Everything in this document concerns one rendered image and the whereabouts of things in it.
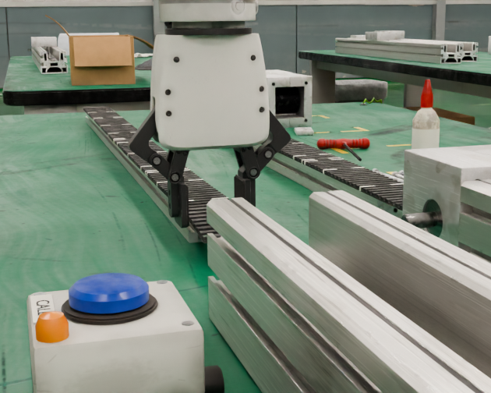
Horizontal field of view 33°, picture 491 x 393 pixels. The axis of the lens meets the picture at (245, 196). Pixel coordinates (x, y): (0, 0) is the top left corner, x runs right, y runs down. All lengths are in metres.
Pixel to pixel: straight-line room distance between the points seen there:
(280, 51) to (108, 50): 9.40
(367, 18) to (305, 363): 12.06
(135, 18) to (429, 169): 10.93
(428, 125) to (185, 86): 0.52
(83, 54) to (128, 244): 1.90
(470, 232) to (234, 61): 0.25
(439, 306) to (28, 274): 0.38
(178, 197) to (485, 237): 0.28
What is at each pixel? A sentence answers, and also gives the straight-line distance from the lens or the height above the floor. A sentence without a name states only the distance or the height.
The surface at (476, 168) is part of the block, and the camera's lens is 0.62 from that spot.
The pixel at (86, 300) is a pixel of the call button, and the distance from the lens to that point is 0.40.
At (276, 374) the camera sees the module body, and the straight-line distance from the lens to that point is 0.43.
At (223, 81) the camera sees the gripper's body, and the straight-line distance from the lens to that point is 0.70.
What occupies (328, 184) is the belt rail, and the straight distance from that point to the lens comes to 0.93.
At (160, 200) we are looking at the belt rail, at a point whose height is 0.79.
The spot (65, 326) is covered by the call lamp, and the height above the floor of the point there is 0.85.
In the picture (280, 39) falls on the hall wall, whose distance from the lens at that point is 11.96.
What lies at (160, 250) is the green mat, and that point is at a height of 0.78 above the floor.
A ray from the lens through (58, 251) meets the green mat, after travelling 0.75.
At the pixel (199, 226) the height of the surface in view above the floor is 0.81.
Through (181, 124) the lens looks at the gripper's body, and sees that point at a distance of 0.70.
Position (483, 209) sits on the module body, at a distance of 0.59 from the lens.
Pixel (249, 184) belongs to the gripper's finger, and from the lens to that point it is 0.73.
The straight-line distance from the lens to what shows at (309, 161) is 0.98.
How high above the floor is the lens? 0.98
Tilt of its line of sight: 12 degrees down
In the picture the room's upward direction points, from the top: 1 degrees counter-clockwise
